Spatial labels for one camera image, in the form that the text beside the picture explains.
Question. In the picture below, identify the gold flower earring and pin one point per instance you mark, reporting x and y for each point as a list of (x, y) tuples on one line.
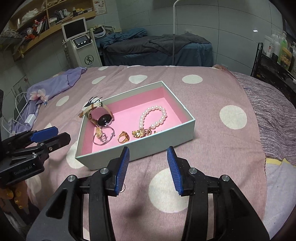
[(138, 133), (148, 131)]

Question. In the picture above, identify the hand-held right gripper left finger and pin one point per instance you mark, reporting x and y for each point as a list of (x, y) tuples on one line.
[(121, 171)]

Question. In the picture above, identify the teal crumpled blanket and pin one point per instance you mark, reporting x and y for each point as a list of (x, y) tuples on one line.
[(124, 37)]

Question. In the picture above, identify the thin rose gold bangle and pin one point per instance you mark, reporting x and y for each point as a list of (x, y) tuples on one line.
[(112, 136)]

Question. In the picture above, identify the white charger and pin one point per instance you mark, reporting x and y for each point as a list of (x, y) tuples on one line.
[(31, 118)]

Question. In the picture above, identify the purple knit blanket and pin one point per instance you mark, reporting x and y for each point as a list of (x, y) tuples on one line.
[(270, 111)]

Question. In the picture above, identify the dark blue massage bed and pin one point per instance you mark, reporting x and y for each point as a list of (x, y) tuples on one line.
[(161, 55)]

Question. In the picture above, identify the pink polka dot blanket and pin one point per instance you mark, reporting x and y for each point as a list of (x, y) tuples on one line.
[(208, 115)]

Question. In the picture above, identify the white lamp pole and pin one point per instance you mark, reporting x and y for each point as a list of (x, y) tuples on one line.
[(174, 34)]

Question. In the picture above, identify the white and yellow cloth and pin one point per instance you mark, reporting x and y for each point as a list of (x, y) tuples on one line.
[(277, 197)]

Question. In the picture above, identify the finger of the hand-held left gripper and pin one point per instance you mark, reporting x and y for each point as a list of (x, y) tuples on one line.
[(59, 139), (44, 134)]

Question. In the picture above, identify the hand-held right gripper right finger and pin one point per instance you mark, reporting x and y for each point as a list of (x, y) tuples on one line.
[(174, 171)]

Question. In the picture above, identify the white beauty machine with screen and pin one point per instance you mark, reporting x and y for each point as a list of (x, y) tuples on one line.
[(87, 55)]

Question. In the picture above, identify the black metal rack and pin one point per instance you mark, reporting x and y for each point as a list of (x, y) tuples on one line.
[(268, 67)]

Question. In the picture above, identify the purple floral cloth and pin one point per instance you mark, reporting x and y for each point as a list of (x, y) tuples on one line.
[(57, 81)]

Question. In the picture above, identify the person's left hand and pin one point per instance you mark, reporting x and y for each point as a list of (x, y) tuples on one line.
[(13, 193)]

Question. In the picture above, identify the group of bottles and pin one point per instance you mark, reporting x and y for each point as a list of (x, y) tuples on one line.
[(281, 49)]

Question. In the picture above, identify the pale green box pink inside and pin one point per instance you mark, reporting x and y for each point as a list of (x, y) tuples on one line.
[(129, 111)]

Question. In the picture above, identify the wooden wall shelf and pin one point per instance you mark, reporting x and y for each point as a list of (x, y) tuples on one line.
[(46, 32)]

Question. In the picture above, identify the dark grey blanket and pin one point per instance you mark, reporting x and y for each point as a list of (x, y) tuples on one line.
[(185, 40)]

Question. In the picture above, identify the small white grey device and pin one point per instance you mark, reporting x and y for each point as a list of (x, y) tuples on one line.
[(99, 31)]

